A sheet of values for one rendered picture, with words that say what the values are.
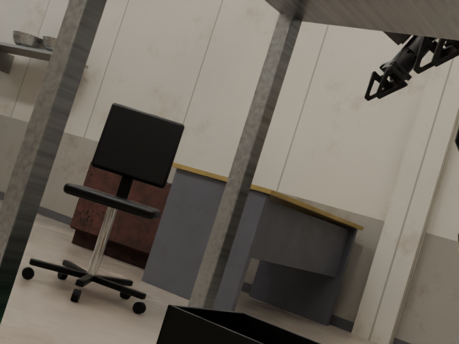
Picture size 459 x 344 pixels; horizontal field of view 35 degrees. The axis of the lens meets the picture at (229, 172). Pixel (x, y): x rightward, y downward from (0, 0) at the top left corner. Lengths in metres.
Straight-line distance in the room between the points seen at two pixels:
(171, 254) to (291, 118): 2.12
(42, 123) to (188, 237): 3.92
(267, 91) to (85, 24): 0.41
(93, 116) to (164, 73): 0.94
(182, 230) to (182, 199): 0.20
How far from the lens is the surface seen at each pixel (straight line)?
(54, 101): 0.85
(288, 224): 4.90
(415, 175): 5.76
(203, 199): 4.72
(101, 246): 3.69
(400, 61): 1.97
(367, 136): 6.09
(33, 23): 8.93
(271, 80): 1.19
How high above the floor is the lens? 0.58
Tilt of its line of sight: 3 degrees up
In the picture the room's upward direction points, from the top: 17 degrees clockwise
